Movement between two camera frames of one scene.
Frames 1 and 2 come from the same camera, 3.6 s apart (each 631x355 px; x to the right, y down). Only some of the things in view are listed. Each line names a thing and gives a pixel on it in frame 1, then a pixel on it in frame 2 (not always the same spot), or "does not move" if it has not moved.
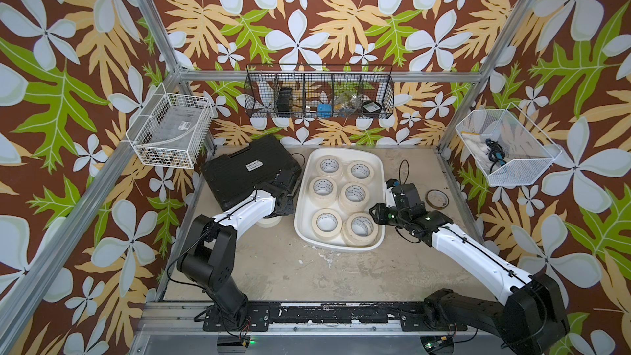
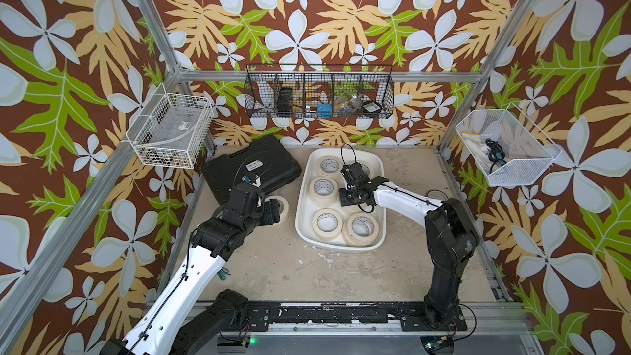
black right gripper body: [397, 218] -> [347, 196]
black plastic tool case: [233, 178] does not move
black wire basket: [319, 90] does not move
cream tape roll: [329, 165] does not move
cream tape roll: [360, 171] does not move
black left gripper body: [289, 206] -> [265, 213]
